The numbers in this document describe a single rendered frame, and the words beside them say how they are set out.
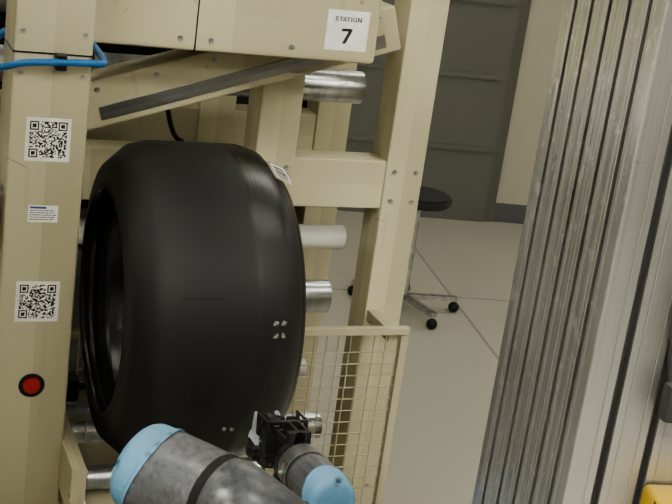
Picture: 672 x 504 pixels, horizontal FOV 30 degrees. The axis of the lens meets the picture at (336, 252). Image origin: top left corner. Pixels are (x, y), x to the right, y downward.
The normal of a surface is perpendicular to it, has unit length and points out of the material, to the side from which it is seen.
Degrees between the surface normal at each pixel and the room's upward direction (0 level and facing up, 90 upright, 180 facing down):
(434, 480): 0
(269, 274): 62
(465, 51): 90
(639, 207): 90
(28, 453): 90
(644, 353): 90
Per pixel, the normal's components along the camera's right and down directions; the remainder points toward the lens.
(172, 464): -0.23, -0.64
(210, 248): 0.36, -0.33
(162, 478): -0.40, -0.36
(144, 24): 0.35, 0.32
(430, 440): 0.13, -0.95
